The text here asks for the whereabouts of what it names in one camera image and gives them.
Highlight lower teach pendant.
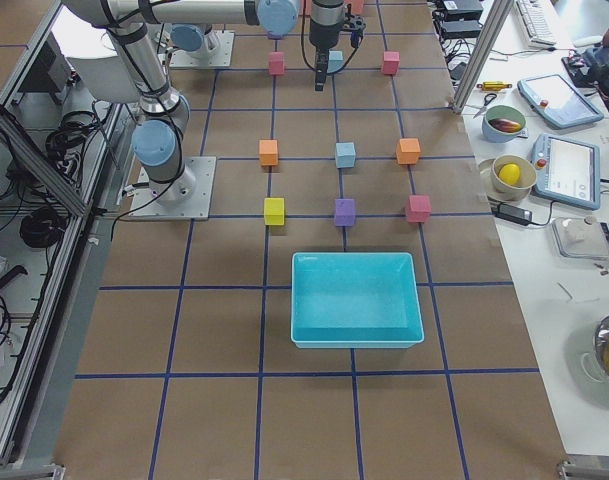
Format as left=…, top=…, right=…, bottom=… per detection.
left=530, top=134, right=601, bottom=211

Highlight kitchen scale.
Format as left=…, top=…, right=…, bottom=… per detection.
left=552, top=217, right=609, bottom=260

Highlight yellow lemon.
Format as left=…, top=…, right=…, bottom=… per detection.
left=497, top=163, right=521, bottom=187

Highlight pink block near bin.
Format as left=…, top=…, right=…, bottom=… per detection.
left=405, top=195, right=432, bottom=223

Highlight upper teach pendant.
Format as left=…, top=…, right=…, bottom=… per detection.
left=517, top=74, right=604, bottom=130

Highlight metal bowl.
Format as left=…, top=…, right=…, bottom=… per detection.
left=580, top=315, right=609, bottom=386

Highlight black power adapter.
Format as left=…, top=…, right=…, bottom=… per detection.
left=492, top=202, right=532, bottom=226

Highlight turquoise plastic bin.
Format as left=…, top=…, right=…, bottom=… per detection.
left=290, top=252, right=425, bottom=349

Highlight teach pendant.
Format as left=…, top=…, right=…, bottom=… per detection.
left=530, top=134, right=601, bottom=211
left=517, top=74, right=604, bottom=130

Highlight pink block far left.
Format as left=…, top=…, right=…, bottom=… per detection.
left=268, top=51, right=286, bottom=76

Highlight scissors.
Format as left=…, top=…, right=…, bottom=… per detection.
left=474, top=92, right=497, bottom=118

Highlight orange block left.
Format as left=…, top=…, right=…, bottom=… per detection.
left=258, top=139, right=279, bottom=167

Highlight cream bowl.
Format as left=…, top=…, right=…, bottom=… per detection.
left=490, top=155, right=537, bottom=201

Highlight aluminium frame post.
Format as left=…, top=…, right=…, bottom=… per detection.
left=451, top=0, right=513, bottom=114

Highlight purple block near bin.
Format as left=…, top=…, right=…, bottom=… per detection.
left=334, top=198, right=356, bottom=227

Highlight white keyboard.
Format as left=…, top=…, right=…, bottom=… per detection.
left=514, top=0, right=557, bottom=49

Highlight pink block far right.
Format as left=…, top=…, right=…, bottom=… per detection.
left=380, top=50, right=400, bottom=76

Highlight orange block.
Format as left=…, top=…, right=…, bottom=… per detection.
left=396, top=138, right=421, bottom=165
left=258, top=139, right=279, bottom=167

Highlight aluminium side frame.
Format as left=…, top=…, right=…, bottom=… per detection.
left=0, top=1, right=125, bottom=466

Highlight orange block right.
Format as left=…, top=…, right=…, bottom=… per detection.
left=396, top=138, right=421, bottom=165

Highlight blue bowl with fruit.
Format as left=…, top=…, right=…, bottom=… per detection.
left=481, top=105, right=526, bottom=143

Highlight light blue block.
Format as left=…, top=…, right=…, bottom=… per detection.
left=335, top=142, right=356, bottom=169
left=327, top=50, right=344, bottom=74

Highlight yellow handled tool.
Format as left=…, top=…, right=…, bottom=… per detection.
left=476, top=81, right=513, bottom=92

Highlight yellow block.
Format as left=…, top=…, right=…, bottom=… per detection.
left=263, top=197, right=286, bottom=226

